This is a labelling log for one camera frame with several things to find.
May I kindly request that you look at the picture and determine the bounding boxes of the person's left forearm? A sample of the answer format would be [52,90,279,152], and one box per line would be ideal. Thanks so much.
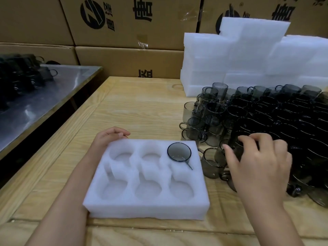
[25,151,111,246]

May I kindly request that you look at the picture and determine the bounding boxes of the white grooved foam tray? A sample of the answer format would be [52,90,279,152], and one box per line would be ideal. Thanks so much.
[82,139,210,220]

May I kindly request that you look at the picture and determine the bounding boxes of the stainless steel table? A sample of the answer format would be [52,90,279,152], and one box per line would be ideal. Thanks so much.
[0,64,103,162]

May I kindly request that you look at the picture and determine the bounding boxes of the person's left hand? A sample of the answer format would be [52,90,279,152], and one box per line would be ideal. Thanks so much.
[88,127,131,162]

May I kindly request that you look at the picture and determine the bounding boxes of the smoky grey glass cup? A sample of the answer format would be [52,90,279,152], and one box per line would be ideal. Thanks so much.
[167,142,193,170]
[223,130,258,164]

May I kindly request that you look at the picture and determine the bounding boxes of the pile of smoky glass mugs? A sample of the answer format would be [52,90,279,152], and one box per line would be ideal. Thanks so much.
[179,82,328,208]

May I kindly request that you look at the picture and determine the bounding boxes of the stack of white foam trays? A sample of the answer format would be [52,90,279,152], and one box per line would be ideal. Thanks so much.
[180,17,328,98]

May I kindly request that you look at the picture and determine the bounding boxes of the dark mugs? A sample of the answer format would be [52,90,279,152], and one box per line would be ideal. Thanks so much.
[0,54,58,110]

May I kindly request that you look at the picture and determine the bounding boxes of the person's right hand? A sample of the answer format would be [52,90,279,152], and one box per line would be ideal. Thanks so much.
[222,133,293,203]

